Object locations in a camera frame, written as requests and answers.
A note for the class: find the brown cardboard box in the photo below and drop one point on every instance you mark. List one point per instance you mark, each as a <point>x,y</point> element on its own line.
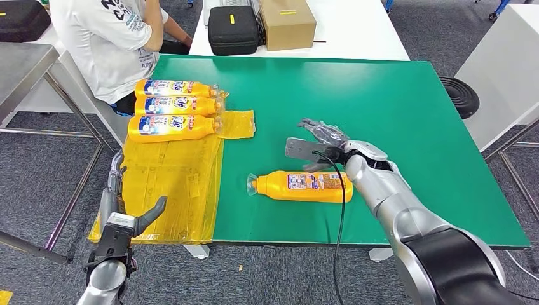
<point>287,29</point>

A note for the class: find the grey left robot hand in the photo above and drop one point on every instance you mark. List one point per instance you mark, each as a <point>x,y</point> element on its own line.
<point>111,202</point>

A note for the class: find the steel table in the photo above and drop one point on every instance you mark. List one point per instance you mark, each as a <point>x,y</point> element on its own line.
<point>21,65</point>

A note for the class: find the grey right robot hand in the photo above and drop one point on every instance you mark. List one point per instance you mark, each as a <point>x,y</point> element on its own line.
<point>328,132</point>

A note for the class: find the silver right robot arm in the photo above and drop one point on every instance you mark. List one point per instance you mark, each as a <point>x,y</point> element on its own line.
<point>400,210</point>

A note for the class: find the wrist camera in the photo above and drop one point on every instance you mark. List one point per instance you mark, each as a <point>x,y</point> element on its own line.
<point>113,240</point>
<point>299,149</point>

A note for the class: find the white table foot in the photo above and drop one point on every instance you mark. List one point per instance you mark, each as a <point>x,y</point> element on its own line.
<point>379,255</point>
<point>199,251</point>

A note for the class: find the white table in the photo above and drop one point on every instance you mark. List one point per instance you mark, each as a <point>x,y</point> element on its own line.
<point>501,75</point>

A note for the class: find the person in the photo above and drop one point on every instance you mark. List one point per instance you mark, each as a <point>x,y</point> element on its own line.
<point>101,54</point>

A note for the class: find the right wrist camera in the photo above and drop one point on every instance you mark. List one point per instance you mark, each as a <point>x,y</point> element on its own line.
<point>299,149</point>

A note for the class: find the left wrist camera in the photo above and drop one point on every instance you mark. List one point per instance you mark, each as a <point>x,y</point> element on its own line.
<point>113,240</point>

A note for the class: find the black ribbed round stool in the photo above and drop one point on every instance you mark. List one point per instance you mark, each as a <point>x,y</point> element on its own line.
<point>461,97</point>

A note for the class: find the blue frame piece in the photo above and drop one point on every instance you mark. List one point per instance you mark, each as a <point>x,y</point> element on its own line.
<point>387,4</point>

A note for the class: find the orange detergent bottle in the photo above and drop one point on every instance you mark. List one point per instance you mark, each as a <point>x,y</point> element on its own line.
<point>206,106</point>
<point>203,89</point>
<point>168,137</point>
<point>269,189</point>

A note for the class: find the steel leg frame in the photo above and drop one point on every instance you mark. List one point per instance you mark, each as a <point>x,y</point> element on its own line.
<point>511,141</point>

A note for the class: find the blue wheeled cart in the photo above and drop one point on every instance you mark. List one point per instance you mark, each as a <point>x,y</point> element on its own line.
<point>499,7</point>

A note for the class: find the black zip case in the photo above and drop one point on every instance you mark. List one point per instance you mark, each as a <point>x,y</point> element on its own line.
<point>232,38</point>
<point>21,23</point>

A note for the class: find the yellow taped plastic sheet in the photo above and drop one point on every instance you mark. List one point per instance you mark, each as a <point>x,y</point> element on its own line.
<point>177,181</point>

